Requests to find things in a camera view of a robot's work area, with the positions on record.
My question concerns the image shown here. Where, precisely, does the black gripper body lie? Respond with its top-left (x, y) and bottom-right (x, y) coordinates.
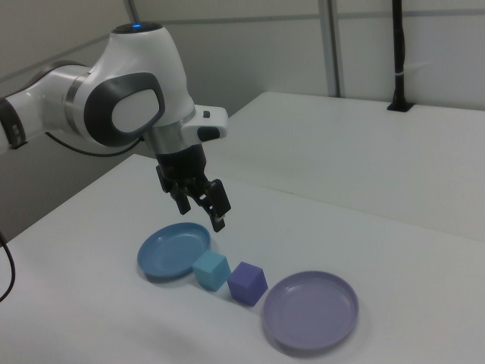
top-left (155, 145), bottom-right (214, 195)

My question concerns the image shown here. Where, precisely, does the teal cube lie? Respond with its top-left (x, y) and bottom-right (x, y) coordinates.
top-left (192, 251), bottom-right (232, 292)

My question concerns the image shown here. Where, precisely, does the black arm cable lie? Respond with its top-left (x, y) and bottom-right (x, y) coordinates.
top-left (44, 130), bottom-right (148, 157)

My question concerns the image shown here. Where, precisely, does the purple plate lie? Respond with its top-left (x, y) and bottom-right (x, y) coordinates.
top-left (262, 270), bottom-right (360, 351)

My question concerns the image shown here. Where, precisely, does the grey partition post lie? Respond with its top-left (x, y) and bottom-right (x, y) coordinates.
top-left (324, 0), bottom-right (342, 98)

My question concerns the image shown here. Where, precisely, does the black upright pole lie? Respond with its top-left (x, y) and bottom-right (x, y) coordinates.
top-left (386, 0), bottom-right (414, 113)

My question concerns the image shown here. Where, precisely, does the dark loose cable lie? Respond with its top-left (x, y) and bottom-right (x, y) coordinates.
top-left (0, 231), bottom-right (17, 303)

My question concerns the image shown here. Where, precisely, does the blue plate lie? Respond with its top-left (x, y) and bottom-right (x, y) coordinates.
top-left (136, 222), bottom-right (212, 282)

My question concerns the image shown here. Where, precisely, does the purple cube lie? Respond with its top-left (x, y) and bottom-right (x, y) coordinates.
top-left (227, 261), bottom-right (269, 306)

